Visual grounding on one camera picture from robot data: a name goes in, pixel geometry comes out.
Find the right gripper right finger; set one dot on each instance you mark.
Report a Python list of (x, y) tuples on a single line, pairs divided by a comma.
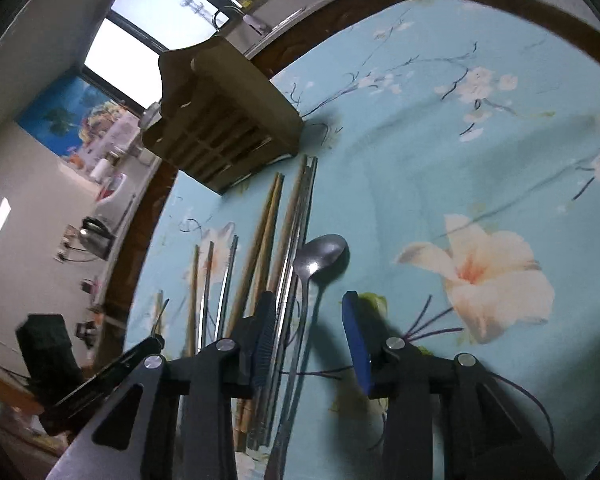
[(361, 324)]

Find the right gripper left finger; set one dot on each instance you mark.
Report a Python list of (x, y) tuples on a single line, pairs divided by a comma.
[(255, 339)]

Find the steel kitchen faucet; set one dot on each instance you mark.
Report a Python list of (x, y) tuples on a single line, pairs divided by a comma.
[(233, 13)]

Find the wooden lower cabinets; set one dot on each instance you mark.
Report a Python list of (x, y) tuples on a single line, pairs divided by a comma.
[(115, 294)]

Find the steel spoon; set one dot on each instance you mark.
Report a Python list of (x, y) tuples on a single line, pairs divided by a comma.
[(313, 257)]

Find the steel electric kettle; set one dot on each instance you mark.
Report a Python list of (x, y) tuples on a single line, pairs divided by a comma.
[(96, 238)]

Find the white red rice cooker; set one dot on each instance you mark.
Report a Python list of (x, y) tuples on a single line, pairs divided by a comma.
[(114, 197)]

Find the blue floral tablecloth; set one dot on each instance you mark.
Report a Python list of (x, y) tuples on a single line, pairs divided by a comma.
[(458, 153)]

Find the wooden utensil holder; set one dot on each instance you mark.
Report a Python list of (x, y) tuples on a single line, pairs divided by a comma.
[(220, 119)]

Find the fruit poster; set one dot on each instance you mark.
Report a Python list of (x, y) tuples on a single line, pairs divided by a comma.
[(79, 123)]

